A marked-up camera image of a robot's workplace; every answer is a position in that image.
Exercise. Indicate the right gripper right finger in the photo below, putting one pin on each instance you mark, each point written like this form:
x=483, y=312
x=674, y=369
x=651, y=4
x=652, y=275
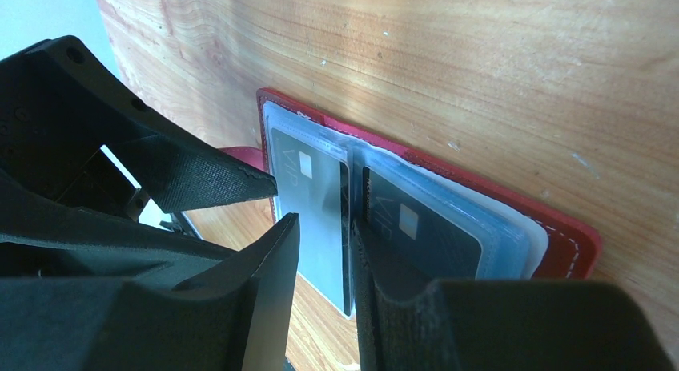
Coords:
x=409, y=321

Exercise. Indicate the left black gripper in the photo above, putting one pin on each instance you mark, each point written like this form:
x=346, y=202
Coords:
x=62, y=114

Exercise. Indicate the red leather card holder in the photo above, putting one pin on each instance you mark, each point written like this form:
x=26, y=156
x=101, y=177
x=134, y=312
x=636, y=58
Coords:
x=573, y=246

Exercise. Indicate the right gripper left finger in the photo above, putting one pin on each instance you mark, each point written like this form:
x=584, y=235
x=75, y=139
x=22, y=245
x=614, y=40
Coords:
x=118, y=324

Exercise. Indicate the grey VIP credit card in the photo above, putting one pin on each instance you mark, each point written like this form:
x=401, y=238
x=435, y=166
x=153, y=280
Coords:
x=312, y=181

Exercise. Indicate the dark VIP credit card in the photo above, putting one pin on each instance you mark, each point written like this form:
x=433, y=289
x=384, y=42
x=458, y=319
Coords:
x=433, y=244

